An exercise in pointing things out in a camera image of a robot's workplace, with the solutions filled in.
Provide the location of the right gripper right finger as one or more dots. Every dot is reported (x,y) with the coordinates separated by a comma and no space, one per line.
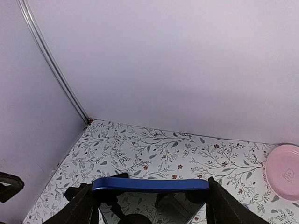
(223,208)

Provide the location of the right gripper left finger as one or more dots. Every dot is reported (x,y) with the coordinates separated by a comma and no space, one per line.
(81,209)

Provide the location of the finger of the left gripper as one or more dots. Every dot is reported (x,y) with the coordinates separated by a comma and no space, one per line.
(10,185)

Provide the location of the blue phone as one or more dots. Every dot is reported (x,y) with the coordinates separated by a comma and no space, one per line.
(136,201)

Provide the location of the floral table mat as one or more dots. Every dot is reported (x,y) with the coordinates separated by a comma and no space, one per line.
(107,149)

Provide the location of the pink plate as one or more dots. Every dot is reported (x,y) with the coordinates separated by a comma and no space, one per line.
(282,171)

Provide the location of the left aluminium corner post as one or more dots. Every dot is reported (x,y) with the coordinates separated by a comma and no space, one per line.
(50,60)

